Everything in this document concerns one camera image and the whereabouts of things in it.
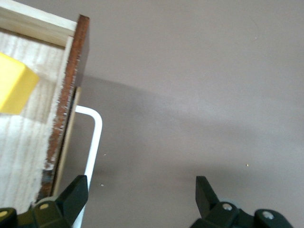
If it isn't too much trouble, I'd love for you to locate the brown table cloth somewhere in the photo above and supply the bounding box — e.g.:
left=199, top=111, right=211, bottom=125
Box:
left=4, top=0, right=304, bottom=228

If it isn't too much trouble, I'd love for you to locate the yellow block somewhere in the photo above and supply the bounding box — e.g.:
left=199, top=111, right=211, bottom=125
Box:
left=0, top=52, right=40, bottom=114

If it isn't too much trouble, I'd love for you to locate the wooden drawer with white handle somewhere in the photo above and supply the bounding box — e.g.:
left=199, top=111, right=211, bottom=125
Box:
left=0, top=0, right=103, bottom=228

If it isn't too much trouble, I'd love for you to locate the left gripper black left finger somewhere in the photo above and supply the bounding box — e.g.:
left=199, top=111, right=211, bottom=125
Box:
left=0, top=175, right=89, bottom=228

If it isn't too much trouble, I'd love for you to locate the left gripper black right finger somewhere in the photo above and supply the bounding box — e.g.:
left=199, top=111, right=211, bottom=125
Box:
left=190, top=175, right=292, bottom=228

